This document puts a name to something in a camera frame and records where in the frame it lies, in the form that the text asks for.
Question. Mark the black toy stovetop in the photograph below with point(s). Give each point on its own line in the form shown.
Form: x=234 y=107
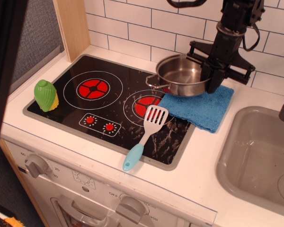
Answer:
x=107 y=91

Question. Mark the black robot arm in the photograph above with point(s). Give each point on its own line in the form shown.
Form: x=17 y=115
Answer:
x=238 y=15

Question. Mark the red stove knob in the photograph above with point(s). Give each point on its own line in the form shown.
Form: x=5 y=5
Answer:
x=109 y=127
x=90 y=120

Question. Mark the green yellow toy corn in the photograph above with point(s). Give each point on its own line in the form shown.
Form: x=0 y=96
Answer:
x=46 y=95

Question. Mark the blue folded towel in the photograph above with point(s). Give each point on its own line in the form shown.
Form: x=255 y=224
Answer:
x=205 y=111

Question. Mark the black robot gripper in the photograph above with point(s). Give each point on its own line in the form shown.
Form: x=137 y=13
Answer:
x=221 y=59

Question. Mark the grey timer knob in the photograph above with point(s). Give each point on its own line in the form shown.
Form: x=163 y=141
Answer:
x=36 y=165

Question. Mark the white spatula blue handle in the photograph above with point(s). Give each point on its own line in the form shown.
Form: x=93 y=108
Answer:
x=154 y=120

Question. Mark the right red stove knob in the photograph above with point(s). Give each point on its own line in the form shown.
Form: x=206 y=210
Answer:
x=109 y=127

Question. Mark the grey toy sink basin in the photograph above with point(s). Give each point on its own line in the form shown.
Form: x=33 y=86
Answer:
x=251 y=165

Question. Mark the wooden side post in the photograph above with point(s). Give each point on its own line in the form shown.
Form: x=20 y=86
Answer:
x=72 y=21

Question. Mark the left red stove knob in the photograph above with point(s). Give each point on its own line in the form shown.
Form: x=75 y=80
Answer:
x=90 y=120

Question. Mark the stainless steel pot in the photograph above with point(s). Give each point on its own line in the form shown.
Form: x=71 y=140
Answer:
x=179 y=75

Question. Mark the yellow object at corner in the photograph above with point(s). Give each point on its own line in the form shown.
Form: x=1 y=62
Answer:
x=14 y=222

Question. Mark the grey oven temperature knob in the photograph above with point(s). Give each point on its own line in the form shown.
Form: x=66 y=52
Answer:
x=131 y=209

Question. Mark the grey oven door handle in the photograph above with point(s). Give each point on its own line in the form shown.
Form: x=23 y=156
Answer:
x=86 y=215

